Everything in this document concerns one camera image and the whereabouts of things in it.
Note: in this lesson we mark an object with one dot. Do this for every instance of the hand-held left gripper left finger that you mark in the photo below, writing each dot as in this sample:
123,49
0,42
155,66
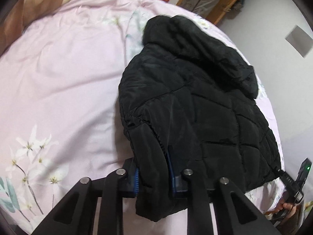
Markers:
135,183

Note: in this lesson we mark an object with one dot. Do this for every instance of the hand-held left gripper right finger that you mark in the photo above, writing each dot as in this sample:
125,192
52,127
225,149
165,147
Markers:
172,176

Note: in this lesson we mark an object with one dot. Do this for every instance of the black puffer jacket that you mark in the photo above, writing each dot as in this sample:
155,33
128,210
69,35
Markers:
195,98

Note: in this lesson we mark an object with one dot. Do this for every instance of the person's right hand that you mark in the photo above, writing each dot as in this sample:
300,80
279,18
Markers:
287,208

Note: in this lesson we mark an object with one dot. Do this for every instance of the pink floral quilt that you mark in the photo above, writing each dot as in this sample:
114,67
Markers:
68,78

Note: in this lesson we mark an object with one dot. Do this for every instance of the wooden door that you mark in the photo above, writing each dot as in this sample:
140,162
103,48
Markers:
227,8

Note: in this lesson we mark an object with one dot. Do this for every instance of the hanging bags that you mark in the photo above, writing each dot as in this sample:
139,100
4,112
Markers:
239,5

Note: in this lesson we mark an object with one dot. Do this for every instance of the brown dog-print blanket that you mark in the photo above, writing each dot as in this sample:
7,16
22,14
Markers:
36,5

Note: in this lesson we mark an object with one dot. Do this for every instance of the grey wall panel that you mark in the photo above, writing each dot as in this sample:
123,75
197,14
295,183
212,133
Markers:
299,40

